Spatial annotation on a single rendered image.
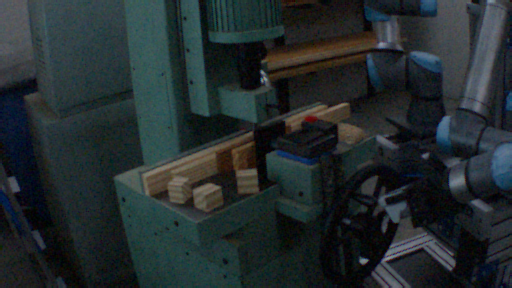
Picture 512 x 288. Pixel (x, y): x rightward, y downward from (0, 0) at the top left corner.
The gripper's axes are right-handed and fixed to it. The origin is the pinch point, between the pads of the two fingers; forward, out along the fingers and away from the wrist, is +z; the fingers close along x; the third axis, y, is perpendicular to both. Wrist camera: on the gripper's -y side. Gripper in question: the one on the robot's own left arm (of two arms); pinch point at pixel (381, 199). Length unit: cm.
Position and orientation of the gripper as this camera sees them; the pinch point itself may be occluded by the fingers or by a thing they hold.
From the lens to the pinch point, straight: 109.2
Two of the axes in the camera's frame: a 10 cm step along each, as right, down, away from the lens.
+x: 7.6, -2.7, 6.0
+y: 3.8, 9.2, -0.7
